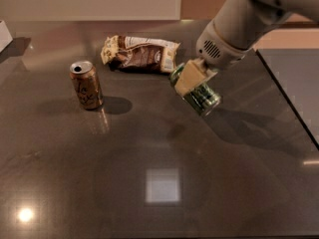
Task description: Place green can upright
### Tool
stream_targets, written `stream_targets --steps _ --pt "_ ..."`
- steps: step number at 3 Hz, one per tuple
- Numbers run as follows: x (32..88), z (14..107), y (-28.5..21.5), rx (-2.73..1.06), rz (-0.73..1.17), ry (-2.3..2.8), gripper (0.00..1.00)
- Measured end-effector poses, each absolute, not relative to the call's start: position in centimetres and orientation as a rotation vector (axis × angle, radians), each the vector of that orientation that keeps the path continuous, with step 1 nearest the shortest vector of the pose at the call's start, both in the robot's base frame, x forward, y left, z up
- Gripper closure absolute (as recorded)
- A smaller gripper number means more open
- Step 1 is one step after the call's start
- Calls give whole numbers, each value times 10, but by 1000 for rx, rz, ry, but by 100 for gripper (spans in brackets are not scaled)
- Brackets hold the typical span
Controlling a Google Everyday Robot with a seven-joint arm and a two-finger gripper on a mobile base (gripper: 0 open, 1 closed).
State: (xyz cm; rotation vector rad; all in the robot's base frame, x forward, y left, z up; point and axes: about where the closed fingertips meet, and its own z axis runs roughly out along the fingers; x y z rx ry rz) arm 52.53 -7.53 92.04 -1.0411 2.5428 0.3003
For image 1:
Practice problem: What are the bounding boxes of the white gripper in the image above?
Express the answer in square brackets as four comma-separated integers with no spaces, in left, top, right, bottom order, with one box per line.
[174,0,290,97]

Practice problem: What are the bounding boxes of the green soda can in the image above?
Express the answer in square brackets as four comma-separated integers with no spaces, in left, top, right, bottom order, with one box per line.
[168,63,221,117]

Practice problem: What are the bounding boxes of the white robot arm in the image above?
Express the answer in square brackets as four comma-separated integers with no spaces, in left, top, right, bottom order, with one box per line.
[174,0,319,97]

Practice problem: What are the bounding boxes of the brown La Croix can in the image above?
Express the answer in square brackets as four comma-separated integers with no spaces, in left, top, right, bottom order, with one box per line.
[70,61,103,110]

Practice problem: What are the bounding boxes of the brown and cream snack bag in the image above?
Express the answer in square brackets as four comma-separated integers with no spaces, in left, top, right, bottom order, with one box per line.
[101,35,179,74]

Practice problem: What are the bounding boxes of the white box at left edge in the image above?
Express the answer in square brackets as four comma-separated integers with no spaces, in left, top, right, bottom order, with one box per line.
[0,21,13,53]

